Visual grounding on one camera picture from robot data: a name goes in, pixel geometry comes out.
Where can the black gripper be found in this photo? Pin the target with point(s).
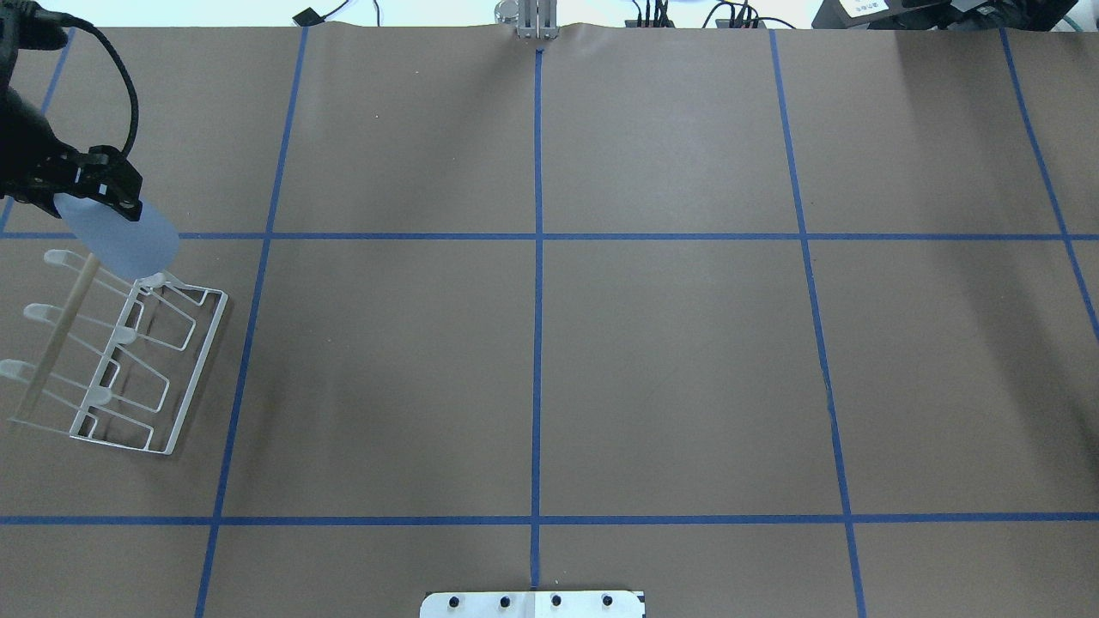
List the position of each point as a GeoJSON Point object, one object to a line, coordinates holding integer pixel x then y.
{"type": "Point", "coordinates": [26, 142]}

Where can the light blue cup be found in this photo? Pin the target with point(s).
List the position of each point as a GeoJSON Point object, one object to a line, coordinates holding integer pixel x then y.
{"type": "Point", "coordinates": [129, 249]}

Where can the black device top right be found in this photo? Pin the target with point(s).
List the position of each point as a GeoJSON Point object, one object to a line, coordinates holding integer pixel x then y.
{"type": "Point", "coordinates": [960, 16]}

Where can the white wire cup holder rack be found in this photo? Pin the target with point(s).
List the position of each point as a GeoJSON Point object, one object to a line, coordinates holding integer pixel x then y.
{"type": "Point", "coordinates": [124, 359]}

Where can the metal bracket at table edge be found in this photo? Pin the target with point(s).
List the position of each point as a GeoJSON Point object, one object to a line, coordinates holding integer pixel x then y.
{"type": "Point", "coordinates": [531, 19]}

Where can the silver base plate with bolts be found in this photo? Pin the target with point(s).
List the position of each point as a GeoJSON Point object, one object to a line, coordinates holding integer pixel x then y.
{"type": "Point", "coordinates": [612, 603]}

